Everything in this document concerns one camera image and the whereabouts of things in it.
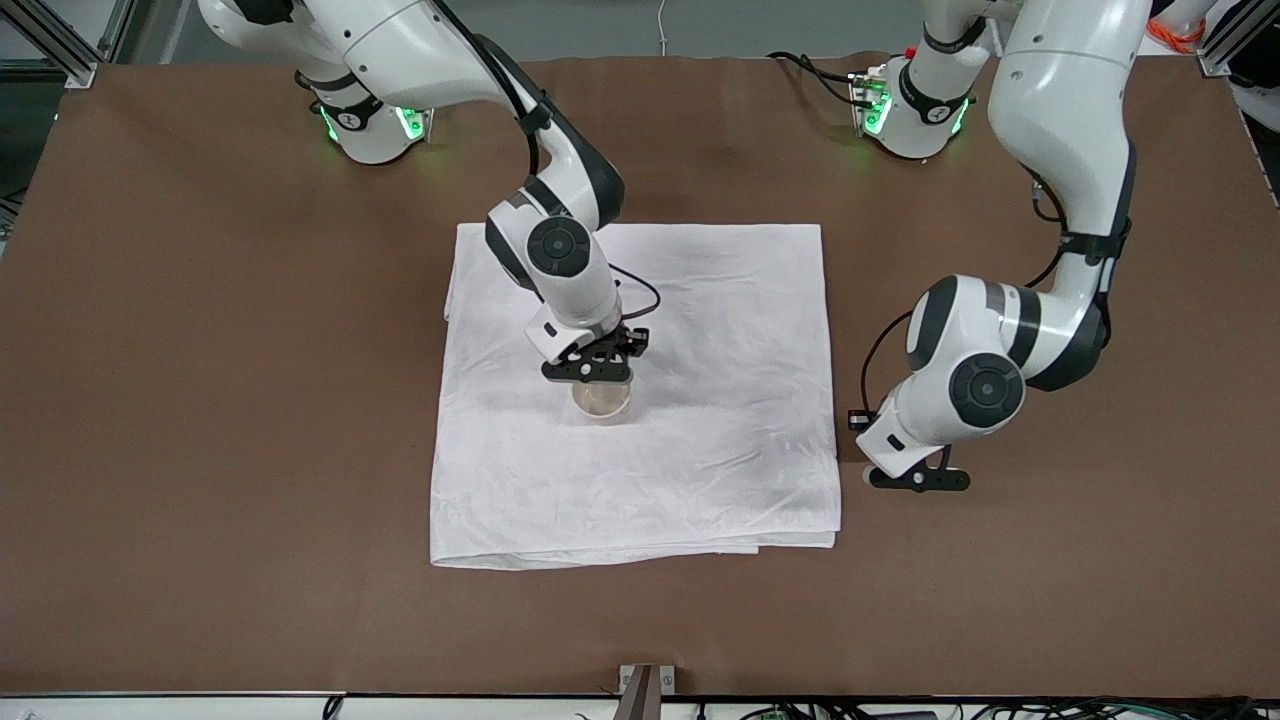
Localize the white folded cloth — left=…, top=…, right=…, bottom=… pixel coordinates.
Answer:
left=430, top=222, right=842, bottom=571

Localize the aluminium frame profile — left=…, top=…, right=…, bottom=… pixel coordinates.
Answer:
left=0, top=0, right=101, bottom=89
left=1198, top=0, right=1256, bottom=78

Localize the orange cable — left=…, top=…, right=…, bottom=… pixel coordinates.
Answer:
left=1145, top=12, right=1204, bottom=54

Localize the grey metal camera bracket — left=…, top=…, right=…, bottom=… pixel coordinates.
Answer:
left=615, top=664, right=676, bottom=720

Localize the black base cable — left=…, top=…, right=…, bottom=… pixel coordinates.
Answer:
left=768, top=50, right=863, bottom=109

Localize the black floor cable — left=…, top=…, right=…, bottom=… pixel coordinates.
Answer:
left=700, top=696, right=1280, bottom=720

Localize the white ceramic mug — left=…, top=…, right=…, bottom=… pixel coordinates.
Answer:
left=571, top=378, right=634, bottom=428

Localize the white rounded background object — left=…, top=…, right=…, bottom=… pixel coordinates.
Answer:
left=1232, top=72, right=1280, bottom=129

